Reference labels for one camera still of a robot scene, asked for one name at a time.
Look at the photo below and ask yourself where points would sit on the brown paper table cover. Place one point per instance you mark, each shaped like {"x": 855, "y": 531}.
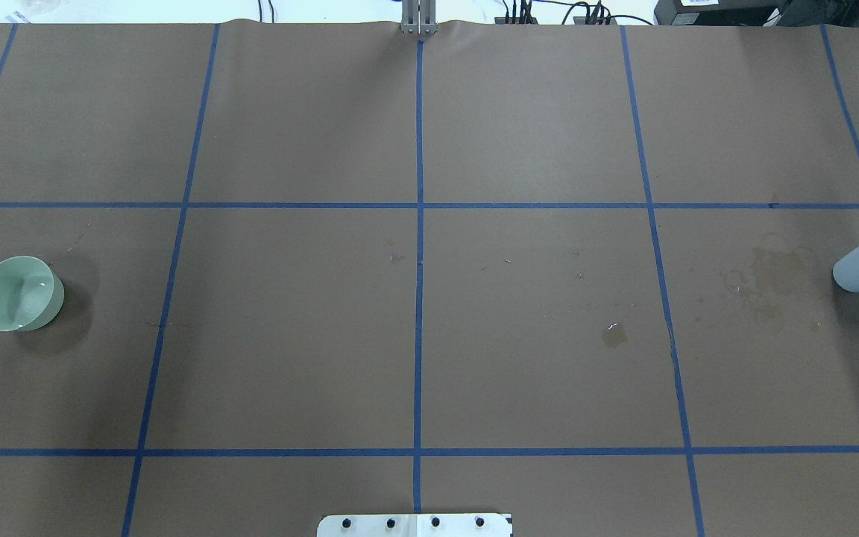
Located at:
{"x": 580, "y": 276}

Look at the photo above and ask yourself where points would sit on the green ceramic bowl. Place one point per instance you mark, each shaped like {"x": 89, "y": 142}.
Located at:
{"x": 31, "y": 294}

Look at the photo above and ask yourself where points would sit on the black equipment box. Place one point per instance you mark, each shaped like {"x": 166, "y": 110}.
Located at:
{"x": 789, "y": 14}

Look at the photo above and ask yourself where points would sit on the aluminium frame post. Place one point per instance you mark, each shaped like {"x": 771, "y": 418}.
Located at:
{"x": 418, "y": 17}

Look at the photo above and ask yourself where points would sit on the black power strip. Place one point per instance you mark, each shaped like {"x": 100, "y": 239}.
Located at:
{"x": 575, "y": 20}

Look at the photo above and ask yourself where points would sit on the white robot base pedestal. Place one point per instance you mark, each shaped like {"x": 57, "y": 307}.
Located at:
{"x": 413, "y": 524}

